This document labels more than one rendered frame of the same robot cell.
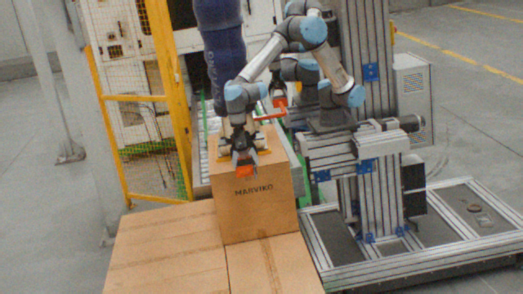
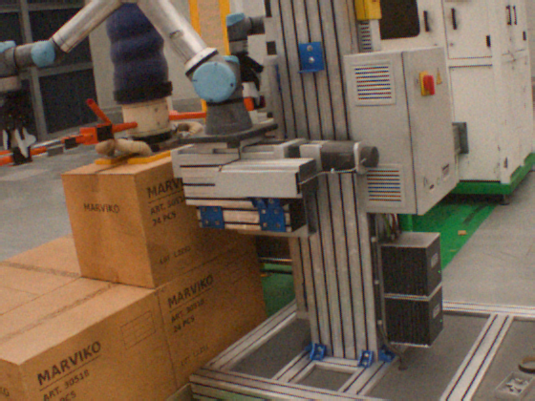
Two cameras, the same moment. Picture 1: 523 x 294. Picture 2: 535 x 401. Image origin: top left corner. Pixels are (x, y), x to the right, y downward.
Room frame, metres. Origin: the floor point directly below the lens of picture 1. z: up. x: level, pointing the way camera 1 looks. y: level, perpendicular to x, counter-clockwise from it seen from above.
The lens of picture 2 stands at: (1.19, -1.71, 1.28)
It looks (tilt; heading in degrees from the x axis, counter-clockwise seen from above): 13 degrees down; 38
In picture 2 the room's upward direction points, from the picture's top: 7 degrees counter-clockwise
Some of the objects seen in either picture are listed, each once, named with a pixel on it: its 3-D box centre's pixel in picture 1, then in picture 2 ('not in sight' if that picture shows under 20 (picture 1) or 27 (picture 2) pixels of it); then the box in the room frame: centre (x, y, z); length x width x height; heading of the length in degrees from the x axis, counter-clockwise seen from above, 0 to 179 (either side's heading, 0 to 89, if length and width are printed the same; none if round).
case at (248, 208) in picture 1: (250, 180); (160, 205); (2.79, 0.09, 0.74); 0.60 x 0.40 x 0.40; 3
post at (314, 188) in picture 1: (308, 146); not in sight; (3.78, -0.34, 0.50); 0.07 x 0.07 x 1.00; 4
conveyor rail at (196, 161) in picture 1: (196, 140); not in sight; (4.31, 0.53, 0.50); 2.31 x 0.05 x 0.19; 4
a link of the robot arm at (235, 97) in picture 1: (234, 99); (6, 59); (2.22, 0.08, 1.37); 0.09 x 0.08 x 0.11; 124
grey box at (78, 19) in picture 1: (79, 24); not in sight; (3.85, 1.08, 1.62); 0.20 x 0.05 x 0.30; 4
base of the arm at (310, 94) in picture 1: (311, 90); not in sight; (3.19, -0.35, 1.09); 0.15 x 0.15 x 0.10
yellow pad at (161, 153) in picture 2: (258, 140); (169, 147); (2.80, 0.01, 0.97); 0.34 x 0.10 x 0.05; 2
